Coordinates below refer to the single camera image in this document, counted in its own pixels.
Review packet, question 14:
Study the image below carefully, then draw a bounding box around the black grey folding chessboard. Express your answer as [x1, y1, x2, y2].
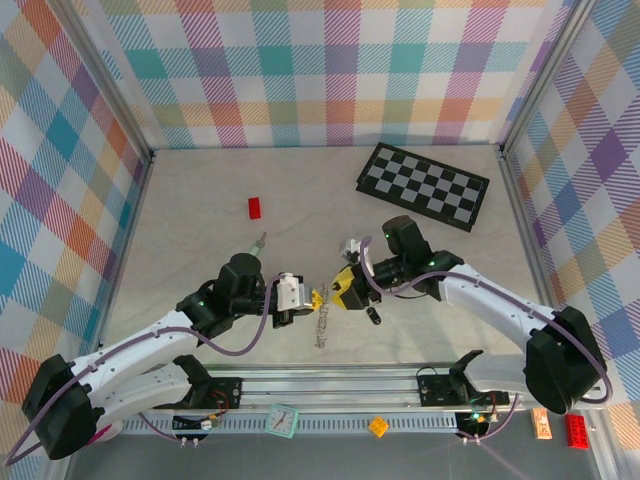
[353, 142, 491, 234]

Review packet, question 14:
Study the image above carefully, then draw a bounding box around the small teal clock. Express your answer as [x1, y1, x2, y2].
[264, 403, 300, 440]

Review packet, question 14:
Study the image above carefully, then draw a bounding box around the pink red plastic dome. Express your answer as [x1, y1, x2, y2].
[89, 422, 124, 445]

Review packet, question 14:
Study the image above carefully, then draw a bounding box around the orange wooden block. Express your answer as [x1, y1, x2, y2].
[531, 407, 553, 441]

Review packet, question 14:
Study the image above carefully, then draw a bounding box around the red toy brick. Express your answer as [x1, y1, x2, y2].
[564, 413, 590, 448]

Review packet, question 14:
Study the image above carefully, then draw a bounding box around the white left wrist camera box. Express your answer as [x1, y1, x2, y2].
[273, 272, 315, 314]

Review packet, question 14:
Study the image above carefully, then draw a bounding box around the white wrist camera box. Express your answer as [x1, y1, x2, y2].
[338, 237, 364, 264]
[273, 272, 315, 314]

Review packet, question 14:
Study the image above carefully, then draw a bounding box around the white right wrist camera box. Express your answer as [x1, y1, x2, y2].
[338, 237, 364, 264]

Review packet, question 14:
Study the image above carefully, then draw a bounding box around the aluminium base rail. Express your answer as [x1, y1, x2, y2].
[59, 357, 609, 416]

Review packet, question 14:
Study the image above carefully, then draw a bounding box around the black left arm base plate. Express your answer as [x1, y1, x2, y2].
[152, 375, 244, 410]

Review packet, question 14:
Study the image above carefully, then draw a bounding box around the aluminium frame side rail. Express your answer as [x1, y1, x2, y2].
[91, 149, 157, 374]
[496, 143, 564, 321]

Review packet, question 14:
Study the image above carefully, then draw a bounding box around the slotted grey cable duct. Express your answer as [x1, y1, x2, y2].
[119, 413, 461, 434]

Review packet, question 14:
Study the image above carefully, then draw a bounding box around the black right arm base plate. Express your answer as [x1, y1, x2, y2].
[417, 369, 511, 407]

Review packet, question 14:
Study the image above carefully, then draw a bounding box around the aluminium frame post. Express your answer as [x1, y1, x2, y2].
[497, 0, 599, 159]
[54, 0, 156, 166]

